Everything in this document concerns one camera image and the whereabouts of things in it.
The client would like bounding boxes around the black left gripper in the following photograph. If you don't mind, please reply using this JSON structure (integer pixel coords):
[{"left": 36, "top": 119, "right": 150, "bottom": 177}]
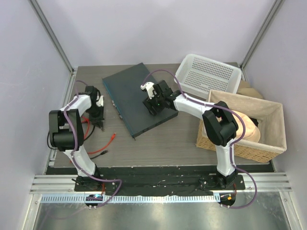
[{"left": 87, "top": 104, "right": 105, "bottom": 128}]

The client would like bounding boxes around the black network cable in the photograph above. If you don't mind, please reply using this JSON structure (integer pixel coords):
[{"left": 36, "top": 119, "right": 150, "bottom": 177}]
[{"left": 47, "top": 124, "right": 108, "bottom": 159}]

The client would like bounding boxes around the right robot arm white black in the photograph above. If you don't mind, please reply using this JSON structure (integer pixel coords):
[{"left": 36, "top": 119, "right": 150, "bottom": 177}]
[{"left": 141, "top": 80, "right": 238, "bottom": 189}]

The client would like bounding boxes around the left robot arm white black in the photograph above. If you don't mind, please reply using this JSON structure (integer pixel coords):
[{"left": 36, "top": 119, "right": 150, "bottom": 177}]
[{"left": 48, "top": 86, "right": 104, "bottom": 191}]

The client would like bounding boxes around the white perforated plastic basket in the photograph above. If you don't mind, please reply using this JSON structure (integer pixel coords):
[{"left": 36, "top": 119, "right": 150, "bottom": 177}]
[{"left": 175, "top": 54, "right": 242, "bottom": 99}]

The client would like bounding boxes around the black cloth in basket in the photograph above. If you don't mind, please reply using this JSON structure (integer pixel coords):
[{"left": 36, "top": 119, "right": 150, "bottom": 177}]
[{"left": 250, "top": 117, "right": 259, "bottom": 127}]

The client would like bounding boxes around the peach hat in basket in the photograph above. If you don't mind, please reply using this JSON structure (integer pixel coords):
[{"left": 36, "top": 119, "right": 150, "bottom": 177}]
[{"left": 233, "top": 111, "right": 260, "bottom": 142}]

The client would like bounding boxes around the wicker basket with fabric liner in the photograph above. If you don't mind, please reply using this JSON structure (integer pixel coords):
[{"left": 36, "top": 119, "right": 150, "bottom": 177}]
[{"left": 195, "top": 89, "right": 287, "bottom": 163}]

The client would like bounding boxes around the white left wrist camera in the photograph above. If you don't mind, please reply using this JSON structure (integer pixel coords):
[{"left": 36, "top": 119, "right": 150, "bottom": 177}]
[{"left": 96, "top": 95, "right": 104, "bottom": 107}]

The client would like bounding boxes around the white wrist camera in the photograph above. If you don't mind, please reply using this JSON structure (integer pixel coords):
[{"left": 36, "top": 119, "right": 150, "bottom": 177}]
[
  {"left": 96, "top": 95, "right": 104, "bottom": 107},
  {"left": 141, "top": 82, "right": 154, "bottom": 99}
]

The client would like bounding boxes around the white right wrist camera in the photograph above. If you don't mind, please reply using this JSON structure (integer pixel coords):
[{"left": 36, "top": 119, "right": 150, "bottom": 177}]
[{"left": 141, "top": 82, "right": 154, "bottom": 99}]

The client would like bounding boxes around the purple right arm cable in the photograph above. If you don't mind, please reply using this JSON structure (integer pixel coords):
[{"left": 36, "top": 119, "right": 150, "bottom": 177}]
[{"left": 142, "top": 69, "right": 259, "bottom": 209}]

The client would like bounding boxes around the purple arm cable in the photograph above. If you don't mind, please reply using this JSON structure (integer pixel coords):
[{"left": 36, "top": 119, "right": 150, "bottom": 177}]
[
  {"left": 142, "top": 69, "right": 259, "bottom": 209},
  {"left": 43, "top": 80, "right": 122, "bottom": 220}
]

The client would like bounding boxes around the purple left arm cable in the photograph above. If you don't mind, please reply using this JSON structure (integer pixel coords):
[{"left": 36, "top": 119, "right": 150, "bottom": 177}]
[{"left": 43, "top": 80, "right": 122, "bottom": 220}]

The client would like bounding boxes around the dark network switch box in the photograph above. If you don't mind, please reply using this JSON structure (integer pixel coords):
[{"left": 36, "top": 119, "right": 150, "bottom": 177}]
[{"left": 103, "top": 63, "right": 178, "bottom": 138}]

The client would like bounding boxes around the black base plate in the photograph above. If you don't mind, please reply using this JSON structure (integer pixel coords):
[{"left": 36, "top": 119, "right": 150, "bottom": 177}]
[{"left": 46, "top": 162, "right": 275, "bottom": 189}]

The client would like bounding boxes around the aluminium rail frame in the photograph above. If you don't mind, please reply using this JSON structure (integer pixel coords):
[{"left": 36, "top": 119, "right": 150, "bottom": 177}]
[{"left": 23, "top": 172, "right": 302, "bottom": 230}]

